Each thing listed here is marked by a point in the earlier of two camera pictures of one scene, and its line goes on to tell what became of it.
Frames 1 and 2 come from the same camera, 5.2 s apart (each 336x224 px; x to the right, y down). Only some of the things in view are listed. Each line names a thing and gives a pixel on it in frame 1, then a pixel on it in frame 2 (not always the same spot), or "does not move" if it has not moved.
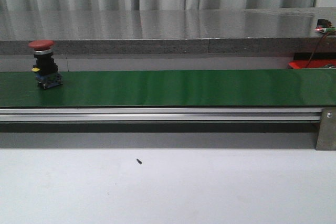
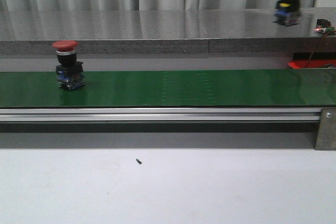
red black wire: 325,33 does not move
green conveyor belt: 172,88 does not move
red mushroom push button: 47,74 to 287,10
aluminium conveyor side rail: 159,114 does not move
